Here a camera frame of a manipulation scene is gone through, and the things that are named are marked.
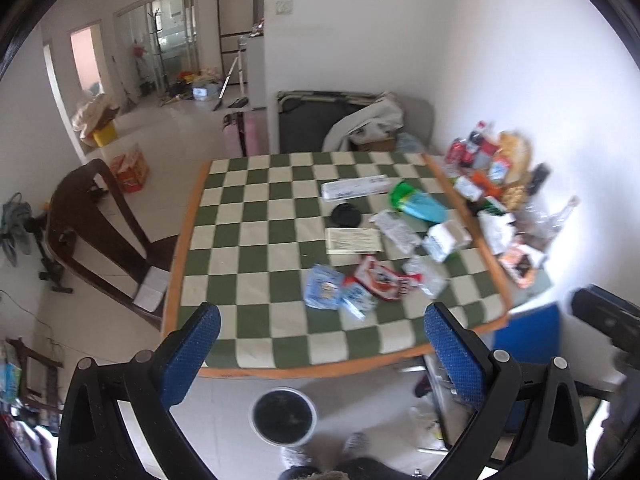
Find blue white snack packet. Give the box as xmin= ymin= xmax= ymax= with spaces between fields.
xmin=303 ymin=264 xmax=345 ymax=310

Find long white toothpaste box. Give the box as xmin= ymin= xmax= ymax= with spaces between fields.
xmin=321 ymin=176 xmax=390 ymax=202

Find white round trash bin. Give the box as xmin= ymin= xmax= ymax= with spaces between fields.
xmin=250 ymin=387 xmax=318 ymax=448

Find blue plastic stool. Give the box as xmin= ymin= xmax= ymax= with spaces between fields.
xmin=492 ymin=304 xmax=561 ymax=364

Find orange snack packet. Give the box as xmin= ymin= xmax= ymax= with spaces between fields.
xmin=498 ymin=240 xmax=546 ymax=289

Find person's dark fuzzy legs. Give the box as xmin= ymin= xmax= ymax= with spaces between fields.
xmin=278 ymin=457 xmax=413 ymax=480

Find clear plastic blister pack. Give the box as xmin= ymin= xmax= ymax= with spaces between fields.
xmin=402 ymin=255 xmax=448 ymax=299

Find right grey fluffy slipper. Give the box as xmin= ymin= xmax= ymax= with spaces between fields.
xmin=342 ymin=431 xmax=370 ymax=460

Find grey fluffy slipper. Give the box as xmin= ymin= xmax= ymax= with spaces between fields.
xmin=342 ymin=431 xmax=370 ymax=460
xmin=280 ymin=446 xmax=314 ymax=469

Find red white snack wrapper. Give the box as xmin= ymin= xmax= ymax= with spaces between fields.
xmin=354 ymin=255 xmax=422 ymax=301

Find left grey fluffy slipper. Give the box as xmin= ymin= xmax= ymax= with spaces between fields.
xmin=280 ymin=446 xmax=314 ymax=469

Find cola bottle red cap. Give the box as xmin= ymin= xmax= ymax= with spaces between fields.
xmin=461 ymin=120 xmax=487 ymax=167

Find red soda can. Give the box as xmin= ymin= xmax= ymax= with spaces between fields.
xmin=445 ymin=138 xmax=466 ymax=166

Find grey floor fan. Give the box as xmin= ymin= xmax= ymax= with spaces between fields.
xmin=1 ymin=192 xmax=74 ymax=295

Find dark wooden chair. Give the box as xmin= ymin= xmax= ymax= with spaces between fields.
xmin=46 ymin=158 xmax=178 ymax=330

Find white printed paper leaflet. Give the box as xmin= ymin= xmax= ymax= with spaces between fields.
xmin=326 ymin=228 xmax=383 ymax=256

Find green white checkered tablecloth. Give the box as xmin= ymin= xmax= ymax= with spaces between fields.
xmin=160 ymin=150 xmax=513 ymax=380

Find red gift box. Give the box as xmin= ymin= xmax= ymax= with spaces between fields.
xmin=110 ymin=144 xmax=150 ymax=193

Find black round lid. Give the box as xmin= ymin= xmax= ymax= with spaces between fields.
xmin=330 ymin=203 xmax=362 ymax=229

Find white cloth on bed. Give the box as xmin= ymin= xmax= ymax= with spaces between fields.
xmin=322 ymin=93 xmax=404 ymax=152

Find yellow bin with clothes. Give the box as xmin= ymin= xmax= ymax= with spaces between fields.
xmin=70 ymin=93 xmax=119 ymax=148

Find pink suitcase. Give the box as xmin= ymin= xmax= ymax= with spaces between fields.
xmin=222 ymin=110 xmax=269 ymax=159

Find black coat rack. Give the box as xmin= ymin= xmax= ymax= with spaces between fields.
xmin=145 ymin=1 xmax=170 ymax=94

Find black folding bed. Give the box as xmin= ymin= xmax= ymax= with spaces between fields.
xmin=277 ymin=90 xmax=378 ymax=154

